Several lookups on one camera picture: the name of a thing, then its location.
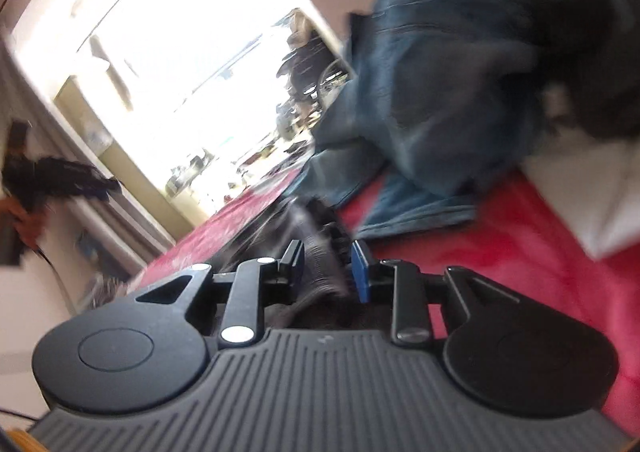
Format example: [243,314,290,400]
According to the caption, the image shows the black white plaid garment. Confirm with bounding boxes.
[207,198,392,333]

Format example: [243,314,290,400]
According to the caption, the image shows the person left hand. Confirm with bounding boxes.
[0,198,50,250]

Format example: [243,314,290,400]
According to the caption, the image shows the grey curtain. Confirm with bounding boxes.
[1,49,174,274]

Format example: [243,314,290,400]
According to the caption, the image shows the pink floral bed blanket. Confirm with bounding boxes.
[127,166,640,438]

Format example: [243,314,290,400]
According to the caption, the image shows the light blue jeans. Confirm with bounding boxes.
[288,0,542,240]

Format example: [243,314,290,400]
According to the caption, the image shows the dark navy garment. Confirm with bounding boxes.
[409,0,640,140]

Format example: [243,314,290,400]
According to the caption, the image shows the black wheelchair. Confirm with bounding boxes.
[277,8,350,108]

